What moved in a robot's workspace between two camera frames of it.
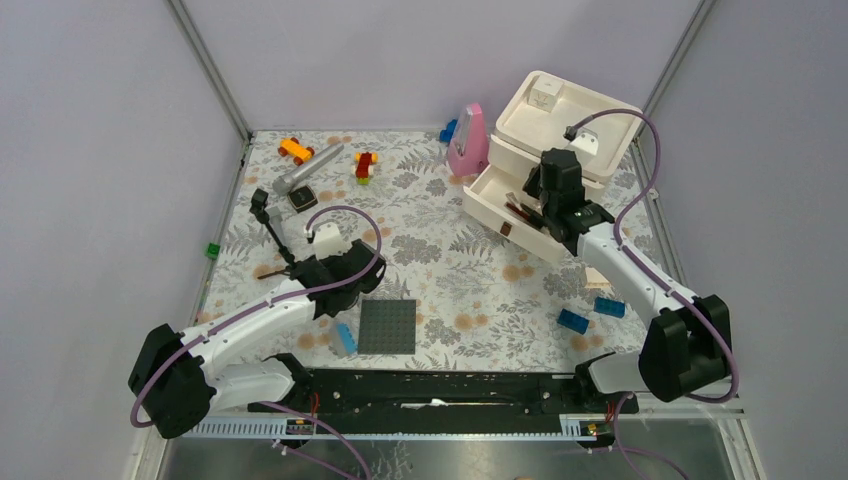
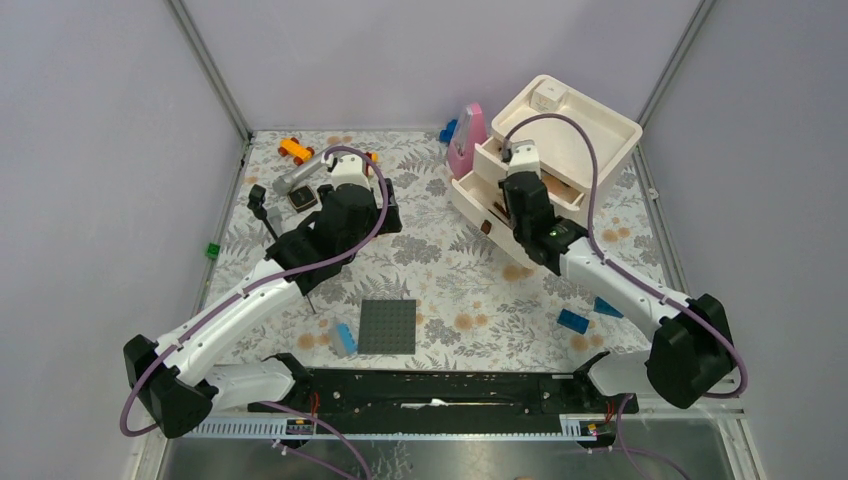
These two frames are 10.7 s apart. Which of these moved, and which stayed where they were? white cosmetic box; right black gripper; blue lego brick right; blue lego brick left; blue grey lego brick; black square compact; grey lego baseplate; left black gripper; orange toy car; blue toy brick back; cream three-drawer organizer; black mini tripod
Moved: left black gripper; cream three-drawer organizer; white cosmetic box; right black gripper
Stayed: blue lego brick left; blue grey lego brick; black square compact; black mini tripod; blue toy brick back; grey lego baseplate; orange toy car; blue lego brick right
